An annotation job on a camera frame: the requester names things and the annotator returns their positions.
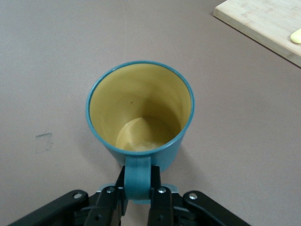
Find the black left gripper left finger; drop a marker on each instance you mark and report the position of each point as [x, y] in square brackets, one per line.
[103, 207]

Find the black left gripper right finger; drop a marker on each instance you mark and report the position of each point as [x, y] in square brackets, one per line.
[164, 207]

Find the teal cup yellow inside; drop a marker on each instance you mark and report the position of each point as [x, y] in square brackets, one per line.
[141, 99]

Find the bamboo cutting board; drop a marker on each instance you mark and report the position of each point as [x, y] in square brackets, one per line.
[258, 18]

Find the yellow plastic fork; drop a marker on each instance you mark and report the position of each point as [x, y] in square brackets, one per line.
[296, 36]

